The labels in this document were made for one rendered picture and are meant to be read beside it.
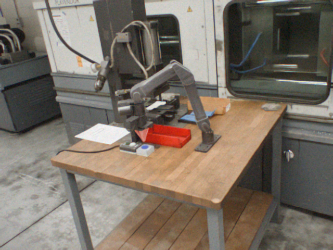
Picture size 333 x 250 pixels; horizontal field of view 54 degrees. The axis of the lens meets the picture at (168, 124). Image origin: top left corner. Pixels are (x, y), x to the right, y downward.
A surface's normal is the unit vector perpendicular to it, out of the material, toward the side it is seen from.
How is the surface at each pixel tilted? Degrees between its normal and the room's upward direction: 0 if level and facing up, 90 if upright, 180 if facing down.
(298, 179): 90
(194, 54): 90
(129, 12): 90
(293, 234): 0
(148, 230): 0
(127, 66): 90
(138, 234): 0
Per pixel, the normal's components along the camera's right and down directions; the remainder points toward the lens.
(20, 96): 0.82, 0.14
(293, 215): -0.11, -0.92
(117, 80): -0.51, 0.39
